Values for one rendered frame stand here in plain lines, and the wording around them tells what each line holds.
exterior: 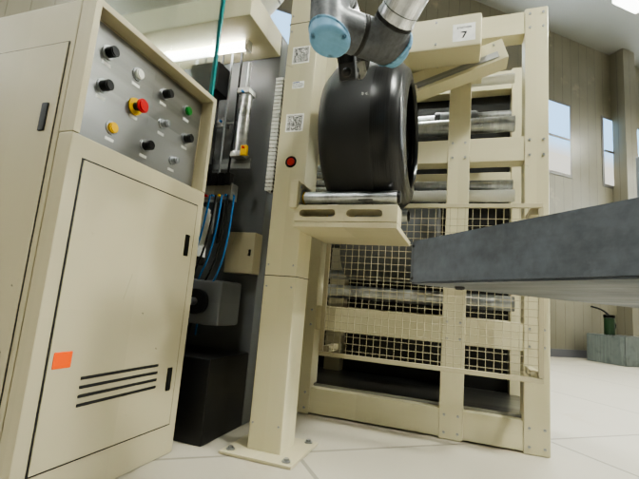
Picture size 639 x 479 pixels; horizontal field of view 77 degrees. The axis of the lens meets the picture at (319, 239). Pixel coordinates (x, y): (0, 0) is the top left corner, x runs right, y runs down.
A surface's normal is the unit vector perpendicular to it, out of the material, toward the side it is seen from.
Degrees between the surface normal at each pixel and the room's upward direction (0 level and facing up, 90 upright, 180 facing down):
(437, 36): 90
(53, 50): 90
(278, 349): 90
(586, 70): 90
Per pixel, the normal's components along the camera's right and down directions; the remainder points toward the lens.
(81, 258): 0.94, 0.03
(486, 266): -0.93, -0.13
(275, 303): -0.33, -0.17
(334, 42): -0.11, 0.94
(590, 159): 0.35, -0.11
